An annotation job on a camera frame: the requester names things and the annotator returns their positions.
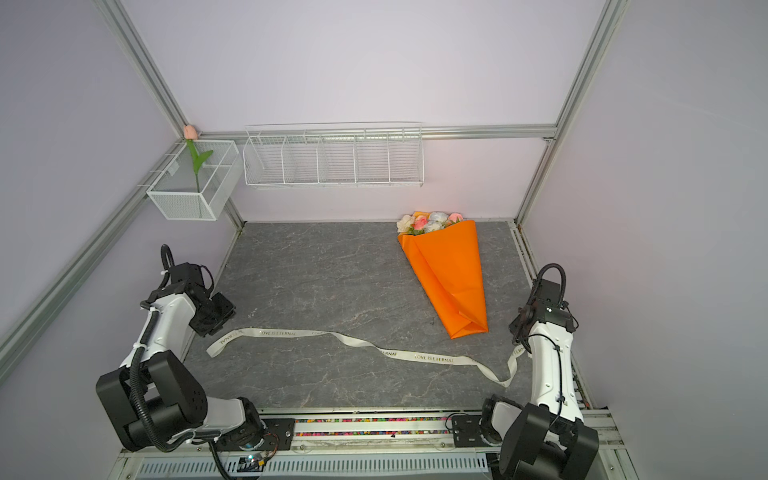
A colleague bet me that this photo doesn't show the white ribbon strip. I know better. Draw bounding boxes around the white ribbon strip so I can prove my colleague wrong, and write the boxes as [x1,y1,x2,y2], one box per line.
[206,327,527,387]

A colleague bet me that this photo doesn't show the orange wrapping paper sheet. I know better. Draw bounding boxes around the orange wrapping paper sheet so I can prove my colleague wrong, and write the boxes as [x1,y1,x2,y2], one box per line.
[397,211,489,339]

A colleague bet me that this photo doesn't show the white rose fake flower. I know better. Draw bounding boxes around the white rose fake flower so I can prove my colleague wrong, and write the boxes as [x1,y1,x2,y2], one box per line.
[423,212,449,233]

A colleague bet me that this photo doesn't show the dark pink rose fake flower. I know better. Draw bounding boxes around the dark pink rose fake flower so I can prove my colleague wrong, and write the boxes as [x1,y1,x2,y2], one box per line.
[411,215,429,235]

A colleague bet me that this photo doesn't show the cream rose fake flower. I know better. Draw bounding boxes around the cream rose fake flower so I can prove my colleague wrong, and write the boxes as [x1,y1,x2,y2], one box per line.
[396,215,415,234]

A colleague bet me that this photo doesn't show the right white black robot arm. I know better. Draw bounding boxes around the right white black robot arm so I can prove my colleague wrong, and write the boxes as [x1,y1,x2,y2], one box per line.
[480,300,599,479]

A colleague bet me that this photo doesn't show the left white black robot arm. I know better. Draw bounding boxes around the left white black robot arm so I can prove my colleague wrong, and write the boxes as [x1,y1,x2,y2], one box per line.
[95,289,267,453]

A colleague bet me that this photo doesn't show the pink tulip fake flower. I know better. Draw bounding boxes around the pink tulip fake flower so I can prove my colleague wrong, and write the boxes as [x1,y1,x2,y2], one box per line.
[183,125,213,193]

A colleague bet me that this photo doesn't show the white mesh corner basket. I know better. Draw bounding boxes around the white mesh corner basket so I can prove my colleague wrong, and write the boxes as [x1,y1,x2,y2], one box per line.
[147,140,244,221]

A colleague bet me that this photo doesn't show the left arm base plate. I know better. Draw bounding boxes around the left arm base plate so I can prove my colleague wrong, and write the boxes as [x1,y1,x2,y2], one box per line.
[240,418,296,452]

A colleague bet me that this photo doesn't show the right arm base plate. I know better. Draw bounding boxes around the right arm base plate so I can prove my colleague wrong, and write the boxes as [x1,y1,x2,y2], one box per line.
[446,412,491,448]

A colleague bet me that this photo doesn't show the white wire wall basket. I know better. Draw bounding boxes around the white wire wall basket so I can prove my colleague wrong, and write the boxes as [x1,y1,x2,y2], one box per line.
[242,122,425,188]

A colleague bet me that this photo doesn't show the aluminium front rail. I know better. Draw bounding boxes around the aluminium front rail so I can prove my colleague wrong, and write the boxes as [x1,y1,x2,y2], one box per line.
[119,409,625,458]

